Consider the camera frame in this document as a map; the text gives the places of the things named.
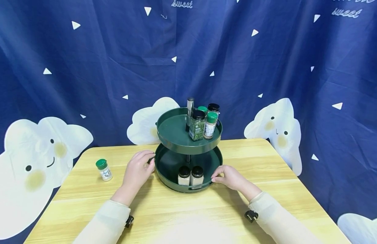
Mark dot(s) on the green two-tier turntable rack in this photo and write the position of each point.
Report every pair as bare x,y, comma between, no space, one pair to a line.
173,130

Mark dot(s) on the person's right hand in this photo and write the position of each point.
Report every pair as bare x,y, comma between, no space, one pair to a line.
232,178

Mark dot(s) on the person's right forearm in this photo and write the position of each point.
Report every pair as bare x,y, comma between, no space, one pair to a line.
277,220

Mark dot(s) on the black-cap jar of white powder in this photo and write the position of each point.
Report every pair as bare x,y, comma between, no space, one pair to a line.
197,176
184,176

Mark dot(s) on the person's left hand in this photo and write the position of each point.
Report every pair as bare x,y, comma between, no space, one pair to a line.
136,173

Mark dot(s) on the green-cap jar of white powder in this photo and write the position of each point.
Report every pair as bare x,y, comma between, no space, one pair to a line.
104,171

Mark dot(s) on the person's left forearm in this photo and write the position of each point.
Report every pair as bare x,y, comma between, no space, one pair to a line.
112,217

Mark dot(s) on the person's left fingers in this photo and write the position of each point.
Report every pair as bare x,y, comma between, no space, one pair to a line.
147,156

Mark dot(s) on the black-cap jar of green herbs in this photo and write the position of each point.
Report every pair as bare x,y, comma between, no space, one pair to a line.
197,128

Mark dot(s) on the black wrist band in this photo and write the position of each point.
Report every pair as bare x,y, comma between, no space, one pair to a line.
129,221
251,216

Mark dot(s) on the green-cap jar of brown spice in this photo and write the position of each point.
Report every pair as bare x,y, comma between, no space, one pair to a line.
210,127

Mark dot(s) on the person's right fingers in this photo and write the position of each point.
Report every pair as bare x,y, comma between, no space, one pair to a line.
218,173

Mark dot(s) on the black-cap spice jar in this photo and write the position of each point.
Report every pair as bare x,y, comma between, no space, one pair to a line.
213,108

